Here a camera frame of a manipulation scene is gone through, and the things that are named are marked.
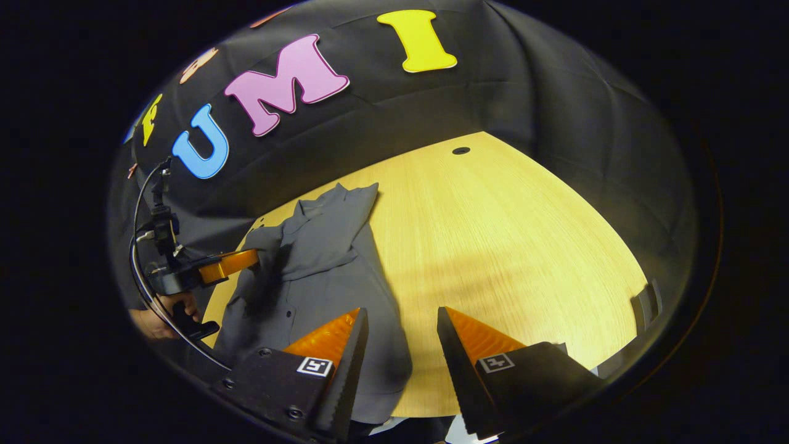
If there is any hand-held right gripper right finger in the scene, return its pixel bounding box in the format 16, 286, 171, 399
436, 306, 608, 442

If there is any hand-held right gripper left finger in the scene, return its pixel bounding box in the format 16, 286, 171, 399
213, 307, 369, 442

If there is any grey shirt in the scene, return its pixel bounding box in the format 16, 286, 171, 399
213, 182, 414, 426

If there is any person's white clothing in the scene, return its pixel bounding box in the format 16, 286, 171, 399
370, 414, 501, 444

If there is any black table edge clamp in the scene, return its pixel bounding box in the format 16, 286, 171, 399
629, 281, 663, 318

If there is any black backdrop cloth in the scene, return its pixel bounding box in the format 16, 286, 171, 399
108, 0, 700, 371

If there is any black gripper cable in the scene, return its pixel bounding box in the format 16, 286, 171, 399
128, 162, 234, 371

